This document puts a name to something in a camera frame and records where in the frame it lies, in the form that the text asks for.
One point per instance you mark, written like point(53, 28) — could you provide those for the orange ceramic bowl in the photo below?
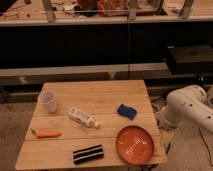
point(135, 145)

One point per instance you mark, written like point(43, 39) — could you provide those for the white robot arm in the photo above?
point(187, 102)

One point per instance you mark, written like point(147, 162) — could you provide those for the blue sponge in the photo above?
point(126, 111)

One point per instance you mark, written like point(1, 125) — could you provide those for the white plastic bottle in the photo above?
point(83, 118)

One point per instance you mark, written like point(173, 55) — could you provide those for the clear plastic cup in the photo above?
point(48, 100)

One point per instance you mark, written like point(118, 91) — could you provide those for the black white striped block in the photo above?
point(88, 154)

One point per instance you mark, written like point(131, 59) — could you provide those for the orange object on shelf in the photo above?
point(102, 7)

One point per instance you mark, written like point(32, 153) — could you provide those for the orange toy carrot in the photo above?
point(40, 133)

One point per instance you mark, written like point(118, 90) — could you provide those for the black box on shelf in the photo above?
point(190, 59)

